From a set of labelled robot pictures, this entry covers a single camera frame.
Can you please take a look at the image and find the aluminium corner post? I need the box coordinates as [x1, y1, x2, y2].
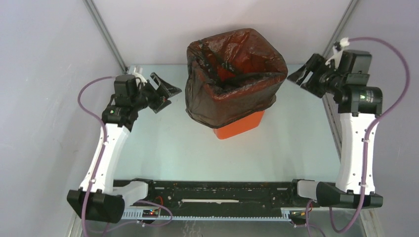
[83, 0, 127, 73]
[322, 0, 360, 57]

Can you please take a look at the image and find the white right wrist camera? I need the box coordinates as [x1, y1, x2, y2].
[325, 37, 350, 69]

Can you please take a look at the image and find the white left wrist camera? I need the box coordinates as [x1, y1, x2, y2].
[127, 65, 148, 86]

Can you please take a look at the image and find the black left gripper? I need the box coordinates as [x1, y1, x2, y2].
[132, 73, 182, 114]

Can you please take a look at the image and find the black plastic trash bag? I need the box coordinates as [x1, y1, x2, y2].
[185, 28, 288, 128]

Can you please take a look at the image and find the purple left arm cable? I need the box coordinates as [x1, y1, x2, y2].
[77, 76, 174, 237]

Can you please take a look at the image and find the orange plastic trash bin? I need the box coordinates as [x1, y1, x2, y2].
[213, 111, 265, 140]

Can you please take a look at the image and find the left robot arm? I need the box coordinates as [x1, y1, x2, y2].
[67, 73, 182, 223]

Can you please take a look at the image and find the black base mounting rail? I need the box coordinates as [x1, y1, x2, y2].
[126, 179, 308, 217]

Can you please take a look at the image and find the small electronics board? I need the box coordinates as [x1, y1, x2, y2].
[142, 210, 159, 218]

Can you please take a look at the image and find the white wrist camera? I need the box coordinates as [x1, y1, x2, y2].
[127, 65, 148, 86]
[325, 37, 350, 69]

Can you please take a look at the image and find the left aluminium corner post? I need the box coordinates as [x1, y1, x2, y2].
[83, 0, 127, 73]

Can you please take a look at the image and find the right aluminium corner post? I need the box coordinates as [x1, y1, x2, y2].
[322, 0, 360, 57]

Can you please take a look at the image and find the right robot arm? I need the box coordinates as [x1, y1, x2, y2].
[287, 50, 383, 209]

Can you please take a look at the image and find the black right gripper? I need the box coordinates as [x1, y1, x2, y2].
[287, 52, 345, 98]

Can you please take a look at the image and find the grey slotted cable duct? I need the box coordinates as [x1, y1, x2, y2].
[121, 208, 305, 222]

